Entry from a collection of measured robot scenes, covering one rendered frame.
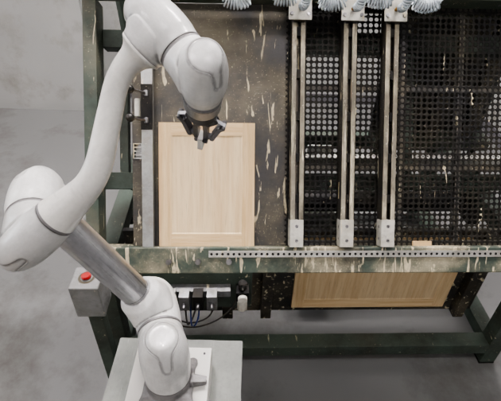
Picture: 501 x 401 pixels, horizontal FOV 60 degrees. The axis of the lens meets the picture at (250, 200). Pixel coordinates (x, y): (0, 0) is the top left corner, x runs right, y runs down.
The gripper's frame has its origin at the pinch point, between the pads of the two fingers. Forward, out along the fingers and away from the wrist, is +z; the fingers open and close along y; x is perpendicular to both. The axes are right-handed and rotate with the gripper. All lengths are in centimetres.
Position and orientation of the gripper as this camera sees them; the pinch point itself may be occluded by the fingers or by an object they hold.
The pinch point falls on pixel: (201, 140)
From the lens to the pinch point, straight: 124.1
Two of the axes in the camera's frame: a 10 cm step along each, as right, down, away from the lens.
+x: -2.4, 9.2, -2.9
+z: -1.2, 2.7, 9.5
